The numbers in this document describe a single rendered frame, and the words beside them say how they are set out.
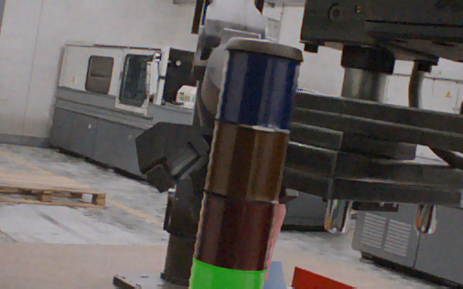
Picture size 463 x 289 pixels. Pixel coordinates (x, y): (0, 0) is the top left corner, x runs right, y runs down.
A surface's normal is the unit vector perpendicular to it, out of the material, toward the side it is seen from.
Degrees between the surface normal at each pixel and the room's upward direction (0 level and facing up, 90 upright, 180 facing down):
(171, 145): 60
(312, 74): 90
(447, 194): 90
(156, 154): 91
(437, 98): 90
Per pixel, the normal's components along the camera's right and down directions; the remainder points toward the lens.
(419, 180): 0.63, 0.14
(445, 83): -0.79, -0.10
